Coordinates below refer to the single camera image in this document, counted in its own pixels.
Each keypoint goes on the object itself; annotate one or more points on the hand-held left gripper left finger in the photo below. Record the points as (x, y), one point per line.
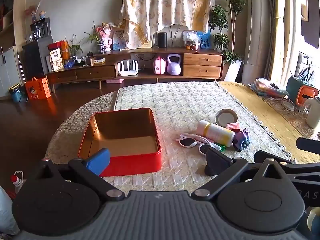
(96, 162)

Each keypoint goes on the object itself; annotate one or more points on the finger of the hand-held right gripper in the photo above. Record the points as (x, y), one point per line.
(308, 145)
(300, 171)

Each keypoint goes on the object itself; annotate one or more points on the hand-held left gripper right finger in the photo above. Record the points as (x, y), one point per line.
(216, 162)

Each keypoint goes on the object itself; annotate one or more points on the purple toy figure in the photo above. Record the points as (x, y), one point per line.
(241, 140)

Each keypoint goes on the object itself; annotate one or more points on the white sunglasses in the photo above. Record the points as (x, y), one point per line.
(186, 142)

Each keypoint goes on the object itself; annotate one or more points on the red tin box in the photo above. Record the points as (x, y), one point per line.
(135, 163)

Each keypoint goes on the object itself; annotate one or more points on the green marker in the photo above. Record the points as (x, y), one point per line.
(220, 147)

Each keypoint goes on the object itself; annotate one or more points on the white yellow plastic bottle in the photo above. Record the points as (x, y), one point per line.
(215, 132)

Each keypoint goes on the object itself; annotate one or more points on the white pitcher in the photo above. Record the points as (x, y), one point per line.
(313, 112)

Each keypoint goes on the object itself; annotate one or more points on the small pink box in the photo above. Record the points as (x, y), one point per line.
(233, 127)

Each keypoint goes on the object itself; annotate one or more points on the round coaster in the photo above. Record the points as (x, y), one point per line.
(287, 105)

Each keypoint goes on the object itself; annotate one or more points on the round metal lid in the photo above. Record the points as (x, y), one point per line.
(225, 117)

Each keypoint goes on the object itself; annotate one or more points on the lace patterned tablecloth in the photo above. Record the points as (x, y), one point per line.
(72, 120)

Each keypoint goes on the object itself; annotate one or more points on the teal orange desk organizer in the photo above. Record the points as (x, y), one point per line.
(293, 88)

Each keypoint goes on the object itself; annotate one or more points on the stack of papers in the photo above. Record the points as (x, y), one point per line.
(267, 88)

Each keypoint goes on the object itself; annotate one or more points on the cream quilted table runner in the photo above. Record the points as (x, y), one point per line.
(180, 100)

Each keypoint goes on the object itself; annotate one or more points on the yellow tablecloth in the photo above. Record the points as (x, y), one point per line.
(250, 97)

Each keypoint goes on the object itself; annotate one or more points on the plastic bottle red cap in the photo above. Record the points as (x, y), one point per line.
(18, 182)

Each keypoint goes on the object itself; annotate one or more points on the flat pink box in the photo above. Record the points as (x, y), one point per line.
(115, 81)

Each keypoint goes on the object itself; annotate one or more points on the white planter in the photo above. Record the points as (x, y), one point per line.
(233, 71)

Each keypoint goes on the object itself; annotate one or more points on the orange gift box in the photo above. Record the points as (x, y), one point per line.
(37, 90)

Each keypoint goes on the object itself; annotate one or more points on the white router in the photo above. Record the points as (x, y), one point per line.
(128, 73)

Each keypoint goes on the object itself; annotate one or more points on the blue toy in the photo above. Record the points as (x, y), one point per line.
(68, 65)

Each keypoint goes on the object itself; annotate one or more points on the small cardboard box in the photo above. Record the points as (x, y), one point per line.
(98, 61)

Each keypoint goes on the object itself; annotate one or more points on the wooden TV cabinet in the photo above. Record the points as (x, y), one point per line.
(202, 60)

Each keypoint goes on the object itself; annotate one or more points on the purple kettlebell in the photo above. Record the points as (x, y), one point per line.
(173, 67)

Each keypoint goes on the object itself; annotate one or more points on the blue bucket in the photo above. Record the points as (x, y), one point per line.
(16, 93)

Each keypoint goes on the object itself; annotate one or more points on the dark teapot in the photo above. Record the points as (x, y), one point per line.
(90, 54)

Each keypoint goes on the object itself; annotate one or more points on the printed snack bag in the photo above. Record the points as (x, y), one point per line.
(56, 60)

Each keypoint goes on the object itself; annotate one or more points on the pink toy case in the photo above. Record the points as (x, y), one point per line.
(159, 66)

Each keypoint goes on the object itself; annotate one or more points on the small potted plant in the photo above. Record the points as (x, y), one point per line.
(100, 47)

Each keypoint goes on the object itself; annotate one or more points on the potted orchid plant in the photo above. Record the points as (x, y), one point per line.
(75, 48)

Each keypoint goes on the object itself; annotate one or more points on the beige curtain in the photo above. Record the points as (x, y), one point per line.
(280, 30)

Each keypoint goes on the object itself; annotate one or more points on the black cabinet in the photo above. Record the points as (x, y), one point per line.
(33, 60)

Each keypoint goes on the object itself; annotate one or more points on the plastic bag with fruit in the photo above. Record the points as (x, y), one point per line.
(191, 41)

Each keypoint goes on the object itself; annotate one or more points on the pink plush doll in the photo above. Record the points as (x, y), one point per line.
(107, 38)

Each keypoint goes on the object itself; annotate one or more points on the blue picture card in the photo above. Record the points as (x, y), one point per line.
(118, 40)

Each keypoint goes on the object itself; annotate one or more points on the white cupboard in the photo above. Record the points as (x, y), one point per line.
(8, 72)

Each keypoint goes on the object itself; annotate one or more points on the white shell-shaped ornament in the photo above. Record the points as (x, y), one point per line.
(176, 36)

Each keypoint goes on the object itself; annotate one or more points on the black smart speaker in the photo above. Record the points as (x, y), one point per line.
(162, 40)

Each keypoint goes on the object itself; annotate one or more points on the tall potted tree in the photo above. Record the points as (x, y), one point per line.
(220, 20)

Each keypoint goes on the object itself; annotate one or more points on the coffee machine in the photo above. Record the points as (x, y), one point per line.
(40, 28)

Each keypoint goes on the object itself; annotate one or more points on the toy figurines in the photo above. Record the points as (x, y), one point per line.
(32, 12)

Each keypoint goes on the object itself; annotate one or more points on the patterned cloth cover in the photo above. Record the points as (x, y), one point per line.
(165, 5)

